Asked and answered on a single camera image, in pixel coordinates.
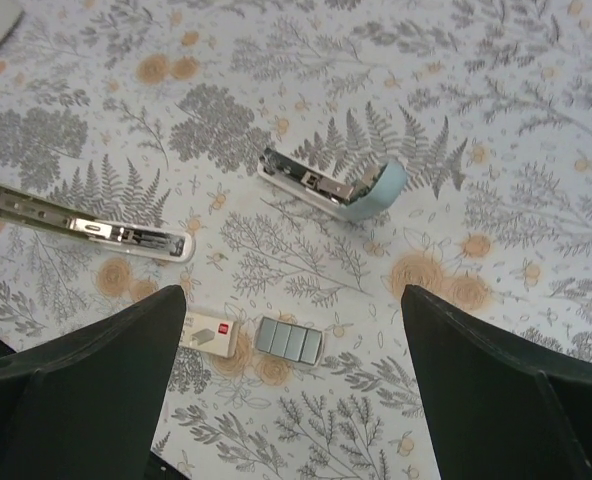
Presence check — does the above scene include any staple box sleeve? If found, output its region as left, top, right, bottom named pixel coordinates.
left=179, top=311, right=240, bottom=358

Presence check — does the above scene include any floral table mat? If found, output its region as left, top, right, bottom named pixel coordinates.
left=0, top=1, right=592, bottom=479

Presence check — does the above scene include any staple tray with staples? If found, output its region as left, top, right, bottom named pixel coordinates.
left=254, top=317, right=325, bottom=368

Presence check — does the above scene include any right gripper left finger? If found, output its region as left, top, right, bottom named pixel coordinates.
left=0, top=285, right=186, bottom=479

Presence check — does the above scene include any beige stapler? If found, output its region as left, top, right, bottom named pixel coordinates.
left=0, top=184, right=195, bottom=263

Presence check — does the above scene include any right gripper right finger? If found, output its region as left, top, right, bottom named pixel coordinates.
left=401, top=285, right=592, bottom=479

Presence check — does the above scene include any light blue stapler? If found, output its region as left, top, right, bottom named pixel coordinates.
left=257, top=148, right=407, bottom=222

